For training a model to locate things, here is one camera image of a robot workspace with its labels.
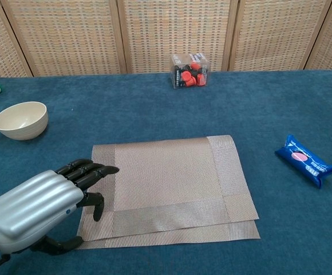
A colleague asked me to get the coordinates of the blue table cloth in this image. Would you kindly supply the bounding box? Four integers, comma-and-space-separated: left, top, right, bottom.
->
0, 69, 332, 275

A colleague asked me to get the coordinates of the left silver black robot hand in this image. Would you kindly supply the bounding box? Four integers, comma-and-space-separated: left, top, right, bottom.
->
0, 159, 120, 257

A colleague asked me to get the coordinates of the brown woven placemat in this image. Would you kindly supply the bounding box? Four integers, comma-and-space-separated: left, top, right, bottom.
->
76, 134, 261, 250

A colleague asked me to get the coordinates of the blue cookie packet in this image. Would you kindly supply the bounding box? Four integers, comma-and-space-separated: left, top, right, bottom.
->
274, 133, 332, 190

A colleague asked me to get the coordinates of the white bowl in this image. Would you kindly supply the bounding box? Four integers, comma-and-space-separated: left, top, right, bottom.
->
0, 101, 49, 141

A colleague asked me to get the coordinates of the clear box of red caps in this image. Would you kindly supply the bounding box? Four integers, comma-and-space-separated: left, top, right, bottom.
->
169, 53, 209, 90

